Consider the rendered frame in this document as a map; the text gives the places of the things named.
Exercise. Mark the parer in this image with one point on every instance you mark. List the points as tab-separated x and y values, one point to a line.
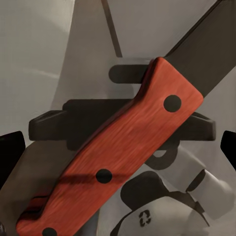
176	86

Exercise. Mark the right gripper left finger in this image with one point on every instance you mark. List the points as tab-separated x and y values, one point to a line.
12	146

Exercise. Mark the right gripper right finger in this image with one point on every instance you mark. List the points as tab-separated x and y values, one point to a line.
228	146

